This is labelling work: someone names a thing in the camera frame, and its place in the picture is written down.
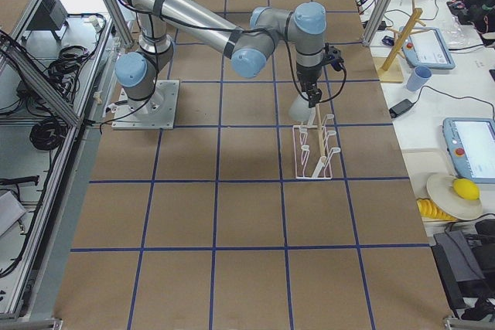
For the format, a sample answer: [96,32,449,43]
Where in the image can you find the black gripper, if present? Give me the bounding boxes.
[296,65,322,108]

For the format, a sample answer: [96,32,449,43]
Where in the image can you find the grey ikea cup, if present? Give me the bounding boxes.
[288,96,315,123]

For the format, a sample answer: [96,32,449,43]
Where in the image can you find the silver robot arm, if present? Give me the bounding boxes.
[122,0,326,107]

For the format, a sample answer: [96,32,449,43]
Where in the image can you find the blue cup on desk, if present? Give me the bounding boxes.
[405,66,432,92]

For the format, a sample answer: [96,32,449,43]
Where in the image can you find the wooden mug tree stand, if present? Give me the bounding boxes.
[373,0,425,83]

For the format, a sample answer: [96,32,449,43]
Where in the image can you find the far teach pendant tablet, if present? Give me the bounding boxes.
[401,27,456,70]

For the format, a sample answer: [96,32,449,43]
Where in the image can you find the teach pendant tablet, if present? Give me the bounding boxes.
[442,117,494,184]
[401,27,456,70]

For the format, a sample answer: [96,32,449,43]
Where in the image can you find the cream plate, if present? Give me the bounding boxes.
[426,173,483,220]

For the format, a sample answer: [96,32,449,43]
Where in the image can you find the near teach pendant tablet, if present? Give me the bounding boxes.
[442,117,494,184]

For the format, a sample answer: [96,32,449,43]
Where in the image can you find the yellow lemon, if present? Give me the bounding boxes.
[452,179,480,201]

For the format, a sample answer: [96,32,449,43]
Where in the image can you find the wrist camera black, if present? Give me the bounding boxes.
[322,43,344,71]

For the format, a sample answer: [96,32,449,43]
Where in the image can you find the white wire cup rack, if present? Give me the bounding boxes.
[292,104,341,180]

